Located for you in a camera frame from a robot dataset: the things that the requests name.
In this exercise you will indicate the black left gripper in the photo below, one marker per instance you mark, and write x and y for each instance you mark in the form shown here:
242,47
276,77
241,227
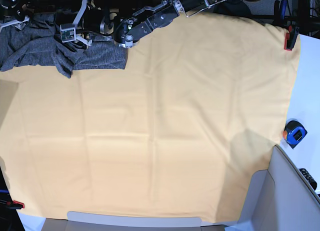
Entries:
68,26

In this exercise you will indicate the grey long-sleeve shirt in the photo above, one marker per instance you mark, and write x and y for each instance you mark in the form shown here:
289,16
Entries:
39,43

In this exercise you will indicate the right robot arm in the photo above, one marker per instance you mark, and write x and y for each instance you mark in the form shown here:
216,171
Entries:
13,9

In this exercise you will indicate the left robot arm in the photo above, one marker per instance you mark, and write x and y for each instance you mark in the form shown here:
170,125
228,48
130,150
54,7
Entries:
125,26

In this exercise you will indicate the yellow table cloth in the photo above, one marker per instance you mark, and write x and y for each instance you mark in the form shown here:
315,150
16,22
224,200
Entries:
178,133

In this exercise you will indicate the red clamp left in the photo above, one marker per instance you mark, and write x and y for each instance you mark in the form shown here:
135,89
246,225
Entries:
14,205

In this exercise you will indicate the red clamp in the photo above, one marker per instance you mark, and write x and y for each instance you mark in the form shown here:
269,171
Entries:
14,205
291,37

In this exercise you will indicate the red clamp right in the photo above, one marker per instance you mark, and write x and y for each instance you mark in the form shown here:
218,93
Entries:
291,37

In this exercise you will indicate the blue tape measure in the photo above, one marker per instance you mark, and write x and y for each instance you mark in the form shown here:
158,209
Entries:
294,132

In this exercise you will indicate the black perforated object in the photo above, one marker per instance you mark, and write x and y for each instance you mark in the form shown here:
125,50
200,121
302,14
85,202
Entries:
309,178

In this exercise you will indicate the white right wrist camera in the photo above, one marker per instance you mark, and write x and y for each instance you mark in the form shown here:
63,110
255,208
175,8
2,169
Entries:
14,22

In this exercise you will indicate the blue handled tool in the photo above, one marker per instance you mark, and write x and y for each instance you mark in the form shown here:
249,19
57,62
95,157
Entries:
282,9

